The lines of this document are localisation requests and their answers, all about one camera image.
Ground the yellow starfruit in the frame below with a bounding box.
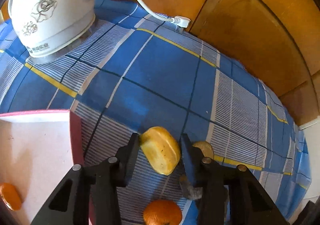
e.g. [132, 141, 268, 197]
[140, 126, 181, 176]

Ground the large orange tangerine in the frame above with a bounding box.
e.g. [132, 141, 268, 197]
[143, 199, 182, 225]

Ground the pink shallow box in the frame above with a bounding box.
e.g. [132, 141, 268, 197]
[1, 109, 84, 224]

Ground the blue plaid tablecloth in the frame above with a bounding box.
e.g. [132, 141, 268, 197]
[1, 0, 311, 219]

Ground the small orange tangerine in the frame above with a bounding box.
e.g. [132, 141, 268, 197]
[0, 183, 22, 211]

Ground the white power plug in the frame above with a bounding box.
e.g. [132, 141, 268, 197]
[171, 16, 191, 29]

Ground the white ceramic electric kettle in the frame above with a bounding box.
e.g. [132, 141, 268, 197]
[8, 0, 98, 64]

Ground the wooden wall panelling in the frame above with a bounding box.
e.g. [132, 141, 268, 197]
[0, 0, 320, 128]

